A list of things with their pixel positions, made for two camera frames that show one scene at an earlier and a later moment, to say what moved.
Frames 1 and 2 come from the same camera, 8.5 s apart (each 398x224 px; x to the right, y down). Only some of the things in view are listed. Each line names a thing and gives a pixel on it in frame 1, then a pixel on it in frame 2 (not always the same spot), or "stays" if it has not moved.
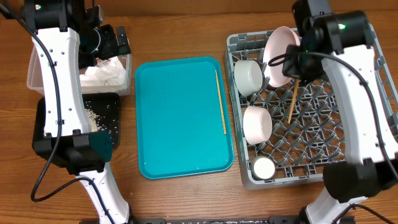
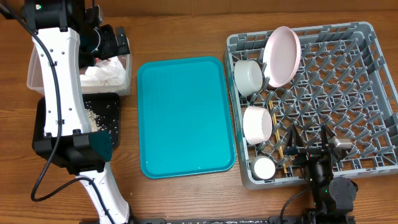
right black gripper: [289, 70] → [306, 154]
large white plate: [277, 45] stays
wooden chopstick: [295, 93] → [278, 139]
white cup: [263, 167] stays
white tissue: [106, 73] stays
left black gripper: [112, 48] stays
